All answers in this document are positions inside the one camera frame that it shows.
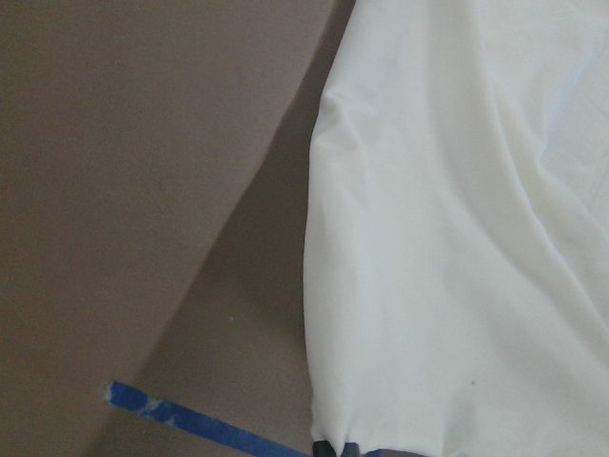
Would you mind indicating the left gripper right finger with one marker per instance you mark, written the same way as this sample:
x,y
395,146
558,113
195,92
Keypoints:
x,y
351,450

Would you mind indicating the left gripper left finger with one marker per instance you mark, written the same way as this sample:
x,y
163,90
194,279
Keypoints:
x,y
323,449

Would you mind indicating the cream long-sleeve cat shirt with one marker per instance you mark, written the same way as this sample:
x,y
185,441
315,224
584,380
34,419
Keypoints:
x,y
456,246

